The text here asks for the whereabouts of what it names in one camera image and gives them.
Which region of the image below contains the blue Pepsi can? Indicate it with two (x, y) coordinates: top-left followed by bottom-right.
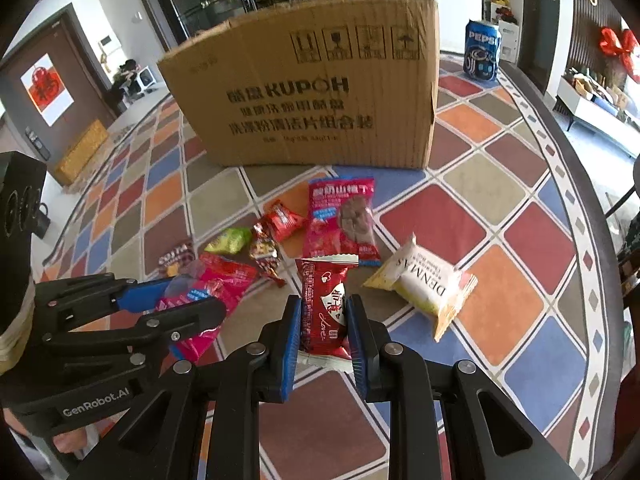
(463, 21), (501, 81)

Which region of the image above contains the small yellow-green snack packet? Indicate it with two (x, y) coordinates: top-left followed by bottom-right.
(204, 226), (252, 255)

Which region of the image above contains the brown entrance door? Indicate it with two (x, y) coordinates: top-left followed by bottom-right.
(1, 4), (124, 174)

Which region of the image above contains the large red snack bag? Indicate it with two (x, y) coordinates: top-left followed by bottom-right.
(303, 177), (381, 266)

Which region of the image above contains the yellow woven tissue box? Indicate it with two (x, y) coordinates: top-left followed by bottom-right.
(53, 119), (108, 186)

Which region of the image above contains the brown Cotta biscuit packet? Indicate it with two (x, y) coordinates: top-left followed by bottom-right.
(157, 240), (195, 278)

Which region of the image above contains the small red candy packet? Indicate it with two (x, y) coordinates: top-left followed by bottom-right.
(265, 200), (307, 242)

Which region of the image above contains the red bow decoration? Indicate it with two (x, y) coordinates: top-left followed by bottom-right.
(599, 27), (640, 84)

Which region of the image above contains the white Denmas cake packet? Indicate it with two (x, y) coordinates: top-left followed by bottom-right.
(363, 234), (478, 342)

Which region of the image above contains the person left hand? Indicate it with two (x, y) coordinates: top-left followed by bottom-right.
(3, 408), (112, 455)

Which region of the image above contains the brown cardboard box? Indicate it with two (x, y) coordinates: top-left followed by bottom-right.
(158, 0), (439, 169)

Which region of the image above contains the red fu door poster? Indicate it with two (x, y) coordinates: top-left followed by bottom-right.
(21, 53), (74, 127)

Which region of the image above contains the black mug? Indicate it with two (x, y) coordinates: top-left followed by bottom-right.
(34, 203), (51, 240)

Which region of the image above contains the white TV cabinet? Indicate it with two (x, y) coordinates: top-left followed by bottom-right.
(552, 78), (639, 157)

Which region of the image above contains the red love snack packet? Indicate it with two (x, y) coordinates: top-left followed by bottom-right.
(296, 254), (359, 373)

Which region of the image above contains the colourful checkered tablecloth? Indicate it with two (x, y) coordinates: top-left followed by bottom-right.
(43, 55), (624, 478)

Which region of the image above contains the pink snack packet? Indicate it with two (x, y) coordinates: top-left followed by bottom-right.
(155, 252), (258, 362)

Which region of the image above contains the red twisted wrapper candy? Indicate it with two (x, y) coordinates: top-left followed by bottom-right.
(248, 220), (285, 287)

